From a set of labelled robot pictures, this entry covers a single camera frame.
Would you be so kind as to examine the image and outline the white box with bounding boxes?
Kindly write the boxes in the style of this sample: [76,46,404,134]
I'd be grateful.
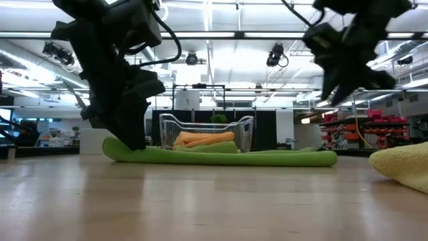
[175,90,201,110]

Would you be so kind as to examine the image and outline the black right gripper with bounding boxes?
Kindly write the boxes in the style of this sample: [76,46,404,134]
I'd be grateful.
[302,15,397,106]

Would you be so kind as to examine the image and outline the clear plastic bin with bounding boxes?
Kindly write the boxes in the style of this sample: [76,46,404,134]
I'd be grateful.
[158,112,255,154]

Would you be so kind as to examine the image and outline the shelving with orange bins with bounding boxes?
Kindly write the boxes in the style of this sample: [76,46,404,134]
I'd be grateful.
[319,107,411,151]

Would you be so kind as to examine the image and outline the person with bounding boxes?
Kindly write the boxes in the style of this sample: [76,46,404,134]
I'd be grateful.
[13,119,41,147]

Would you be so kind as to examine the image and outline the black ceiling camera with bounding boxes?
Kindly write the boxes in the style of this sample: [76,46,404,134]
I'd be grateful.
[42,41,76,67]
[185,51,199,66]
[265,42,290,68]

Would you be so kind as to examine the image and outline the orange microfiber towel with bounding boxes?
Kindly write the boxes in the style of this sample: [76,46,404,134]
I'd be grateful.
[173,131,236,151]

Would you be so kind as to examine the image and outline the black metal stand frame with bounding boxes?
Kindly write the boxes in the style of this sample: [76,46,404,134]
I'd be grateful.
[172,82,227,111]

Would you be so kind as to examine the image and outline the artificial plant in white pot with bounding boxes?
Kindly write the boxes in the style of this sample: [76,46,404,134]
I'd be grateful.
[65,80,116,155]

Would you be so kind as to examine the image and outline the black aluminium table frame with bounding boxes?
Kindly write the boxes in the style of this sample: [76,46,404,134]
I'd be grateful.
[0,144,81,159]

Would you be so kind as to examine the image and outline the yellow microfiber towel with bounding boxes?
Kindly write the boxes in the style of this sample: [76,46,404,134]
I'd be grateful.
[368,141,428,195]

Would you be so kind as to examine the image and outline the dark green microfiber towel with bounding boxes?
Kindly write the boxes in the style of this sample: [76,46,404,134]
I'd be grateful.
[102,135,338,167]

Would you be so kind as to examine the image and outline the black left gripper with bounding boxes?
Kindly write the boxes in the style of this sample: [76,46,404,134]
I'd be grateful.
[72,33,167,151]

